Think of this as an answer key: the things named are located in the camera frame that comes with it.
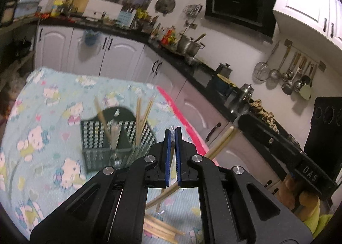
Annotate light blue cutlery holder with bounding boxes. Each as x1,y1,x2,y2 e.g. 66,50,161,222
118,10,134,26

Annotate plastic chopstick pair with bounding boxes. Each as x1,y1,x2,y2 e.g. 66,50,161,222
135,97,142,153
110,123,121,164
146,126,239,208
140,95,157,137
93,96,114,151

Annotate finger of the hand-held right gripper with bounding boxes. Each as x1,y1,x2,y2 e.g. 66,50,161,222
238,114,306,170

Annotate pile of wooden chopsticks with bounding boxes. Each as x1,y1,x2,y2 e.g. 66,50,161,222
143,213,185,244

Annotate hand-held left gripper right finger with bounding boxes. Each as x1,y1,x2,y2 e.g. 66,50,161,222
175,127,313,244

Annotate bunch of hanging steel utensils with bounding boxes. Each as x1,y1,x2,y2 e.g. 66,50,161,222
185,4,203,18

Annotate person's right hand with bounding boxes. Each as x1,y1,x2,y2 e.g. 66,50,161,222
278,177,320,213

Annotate ginger roots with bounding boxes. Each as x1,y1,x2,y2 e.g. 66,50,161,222
250,100,280,129

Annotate person's right forearm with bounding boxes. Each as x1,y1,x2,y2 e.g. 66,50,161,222
305,198,334,234

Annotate black range hood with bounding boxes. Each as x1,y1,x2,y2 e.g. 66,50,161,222
202,0,278,44

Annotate white lower kitchen cabinets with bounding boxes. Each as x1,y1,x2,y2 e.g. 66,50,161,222
35,25,294,202

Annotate steel soup ladle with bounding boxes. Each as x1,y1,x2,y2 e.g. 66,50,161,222
292,62,314,93

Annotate blue hanging basket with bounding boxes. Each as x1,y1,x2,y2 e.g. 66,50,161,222
83,30,102,46

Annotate white countertop box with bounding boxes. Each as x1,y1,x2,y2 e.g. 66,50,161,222
84,0,123,20

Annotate dark hanging pot lid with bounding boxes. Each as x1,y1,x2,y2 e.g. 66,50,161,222
155,0,175,15

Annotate pale green scoop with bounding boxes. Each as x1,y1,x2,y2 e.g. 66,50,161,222
299,65,318,100

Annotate wire skimmer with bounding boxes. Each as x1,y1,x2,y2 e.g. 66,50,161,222
253,41,280,81

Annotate steel spoon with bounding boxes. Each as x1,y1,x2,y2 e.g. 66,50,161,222
282,53,300,81

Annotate brass faucet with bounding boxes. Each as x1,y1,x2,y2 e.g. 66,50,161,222
65,0,78,14

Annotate wall utensil rail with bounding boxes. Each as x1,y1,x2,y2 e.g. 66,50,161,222
285,39,326,72

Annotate yellow bottle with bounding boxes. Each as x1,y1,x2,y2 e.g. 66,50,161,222
52,0,66,17

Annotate pink red blanket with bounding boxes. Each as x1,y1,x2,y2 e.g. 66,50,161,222
156,86,220,170

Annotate green plastic utensil holder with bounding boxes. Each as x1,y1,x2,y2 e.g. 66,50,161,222
80,107,158,173

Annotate cartoon cat printed blanket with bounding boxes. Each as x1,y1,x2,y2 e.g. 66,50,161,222
0,67,211,244

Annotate steel kettle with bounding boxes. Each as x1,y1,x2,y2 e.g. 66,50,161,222
235,83,254,105

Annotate blue dish bin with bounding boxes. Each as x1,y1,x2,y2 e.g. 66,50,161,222
13,0,43,18

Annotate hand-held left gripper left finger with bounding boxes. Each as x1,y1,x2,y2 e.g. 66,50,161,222
29,128,173,244

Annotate steel stockpot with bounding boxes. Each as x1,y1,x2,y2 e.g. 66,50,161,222
178,34,206,57

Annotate blue enamel pot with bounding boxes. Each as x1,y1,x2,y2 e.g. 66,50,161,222
212,74,236,95

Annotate black kitchen countertop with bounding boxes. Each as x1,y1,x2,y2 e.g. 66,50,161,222
35,15,308,153

